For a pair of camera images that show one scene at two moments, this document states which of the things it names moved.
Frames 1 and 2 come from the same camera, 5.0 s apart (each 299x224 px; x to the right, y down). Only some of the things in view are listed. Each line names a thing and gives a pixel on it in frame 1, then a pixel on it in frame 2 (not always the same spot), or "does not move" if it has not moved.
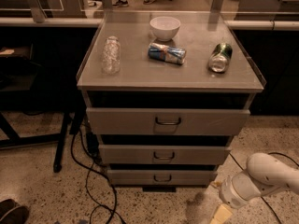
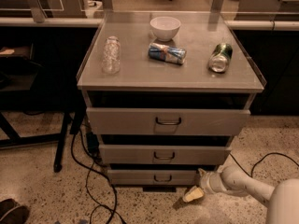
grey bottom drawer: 161,177 does not move
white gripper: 229,191 → 206,183
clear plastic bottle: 111,56 does not move
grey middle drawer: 163,154 does not move
